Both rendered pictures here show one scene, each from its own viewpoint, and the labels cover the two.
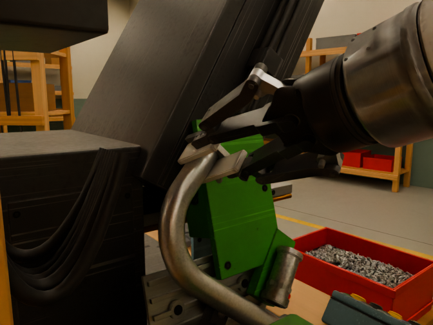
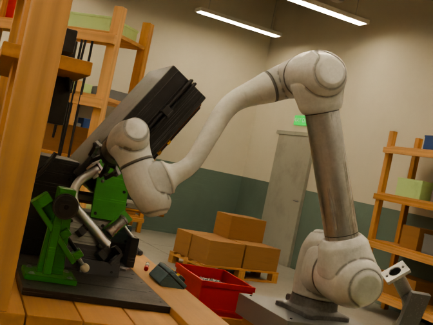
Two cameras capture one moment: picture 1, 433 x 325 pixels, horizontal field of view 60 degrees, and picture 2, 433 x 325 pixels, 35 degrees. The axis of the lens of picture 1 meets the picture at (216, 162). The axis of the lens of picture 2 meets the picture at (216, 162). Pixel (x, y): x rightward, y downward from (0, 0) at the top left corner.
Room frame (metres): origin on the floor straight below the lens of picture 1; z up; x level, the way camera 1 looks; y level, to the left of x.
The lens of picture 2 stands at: (-1.64, -1.07, 1.32)
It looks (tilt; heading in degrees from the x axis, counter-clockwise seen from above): 0 degrees down; 18
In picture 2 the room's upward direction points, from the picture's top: 12 degrees clockwise
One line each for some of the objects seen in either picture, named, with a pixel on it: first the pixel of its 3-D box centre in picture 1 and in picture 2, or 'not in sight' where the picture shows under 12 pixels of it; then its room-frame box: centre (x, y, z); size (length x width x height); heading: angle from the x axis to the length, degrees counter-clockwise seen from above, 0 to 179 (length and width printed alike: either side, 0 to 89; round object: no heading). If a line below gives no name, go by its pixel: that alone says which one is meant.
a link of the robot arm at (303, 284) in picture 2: not in sight; (323, 263); (0.62, -0.77, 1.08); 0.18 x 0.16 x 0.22; 34
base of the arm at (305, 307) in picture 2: not in sight; (309, 302); (0.65, -0.75, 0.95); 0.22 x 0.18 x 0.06; 50
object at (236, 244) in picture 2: not in sight; (228, 244); (7.02, 1.32, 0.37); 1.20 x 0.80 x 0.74; 143
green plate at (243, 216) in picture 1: (225, 188); (109, 189); (0.53, -0.01, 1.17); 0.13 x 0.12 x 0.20; 37
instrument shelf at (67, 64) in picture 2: not in sight; (34, 69); (0.39, 0.29, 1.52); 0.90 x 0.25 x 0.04; 37
